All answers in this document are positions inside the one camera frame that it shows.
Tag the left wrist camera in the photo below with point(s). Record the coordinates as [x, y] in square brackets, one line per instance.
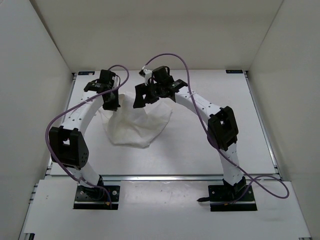
[95, 87]

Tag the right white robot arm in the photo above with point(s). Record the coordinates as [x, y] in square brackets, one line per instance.
[220, 123]

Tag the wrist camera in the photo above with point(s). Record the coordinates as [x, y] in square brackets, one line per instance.
[177, 85]
[95, 87]

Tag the left blue corner label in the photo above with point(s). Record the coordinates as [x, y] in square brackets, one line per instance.
[86, 73]

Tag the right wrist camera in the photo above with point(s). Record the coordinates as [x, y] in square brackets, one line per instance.
[177, 85]

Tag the right blue corner label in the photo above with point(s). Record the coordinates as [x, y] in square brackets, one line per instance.
[234, 71]

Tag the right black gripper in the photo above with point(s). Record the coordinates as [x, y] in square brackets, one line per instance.
[141, 90]

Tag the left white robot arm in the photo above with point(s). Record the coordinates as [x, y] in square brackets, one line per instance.
[67, 141]

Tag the blue corner label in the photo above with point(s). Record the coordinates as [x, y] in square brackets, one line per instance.
[234, 71]
[86, 73]

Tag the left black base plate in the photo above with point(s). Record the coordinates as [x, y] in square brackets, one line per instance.
[96, 199]

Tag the aluminium front rail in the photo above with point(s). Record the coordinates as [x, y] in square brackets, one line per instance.
[163, 178]

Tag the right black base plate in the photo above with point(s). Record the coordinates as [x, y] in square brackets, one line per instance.
[221, 201]

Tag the white skirt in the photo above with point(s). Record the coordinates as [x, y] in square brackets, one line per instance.
[134, 127]

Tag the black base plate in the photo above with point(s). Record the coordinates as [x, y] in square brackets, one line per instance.
[221, 201]
[96, 199]

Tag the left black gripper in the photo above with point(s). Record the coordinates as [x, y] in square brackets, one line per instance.
[113, 105]

